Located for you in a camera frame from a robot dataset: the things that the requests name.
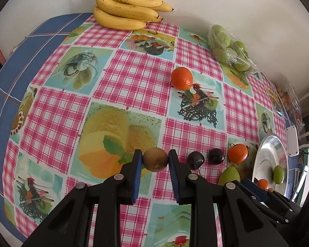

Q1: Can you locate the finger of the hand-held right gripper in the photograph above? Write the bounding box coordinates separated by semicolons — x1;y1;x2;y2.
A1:
237;179;290;225
269;191;300;213

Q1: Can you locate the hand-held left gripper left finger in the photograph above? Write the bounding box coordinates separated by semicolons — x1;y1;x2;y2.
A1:
22;149;143;247

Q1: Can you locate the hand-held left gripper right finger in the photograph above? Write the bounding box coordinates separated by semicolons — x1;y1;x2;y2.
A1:
168;149;290;247

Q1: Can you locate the brown kiwi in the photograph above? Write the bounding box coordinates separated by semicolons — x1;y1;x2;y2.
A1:
142;147;169;172

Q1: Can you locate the dark purple plum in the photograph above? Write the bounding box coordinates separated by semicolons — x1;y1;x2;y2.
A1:
207;148;225;164
187;151;204;171

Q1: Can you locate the green jujube fruit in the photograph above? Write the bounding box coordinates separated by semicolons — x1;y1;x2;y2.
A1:
218;166;241;186
273;165;284;184

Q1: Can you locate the round metal plate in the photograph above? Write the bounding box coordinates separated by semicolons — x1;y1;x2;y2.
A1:
252;133;289;198

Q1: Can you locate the white plastic box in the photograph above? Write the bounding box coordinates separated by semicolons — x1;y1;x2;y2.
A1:
286;125;300;157

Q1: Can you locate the pink checked fruit-print tablecloth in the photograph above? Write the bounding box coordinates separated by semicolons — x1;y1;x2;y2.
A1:
4;14;290;247

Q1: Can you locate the clear pack of brown longans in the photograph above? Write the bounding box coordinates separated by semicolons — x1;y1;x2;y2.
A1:
273;80;305;126

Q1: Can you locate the clear pack of green jujubes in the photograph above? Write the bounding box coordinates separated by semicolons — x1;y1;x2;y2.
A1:
207;24;260;76

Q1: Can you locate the yellow banana bunch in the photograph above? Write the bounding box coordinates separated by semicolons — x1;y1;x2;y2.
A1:
93;0;174;30

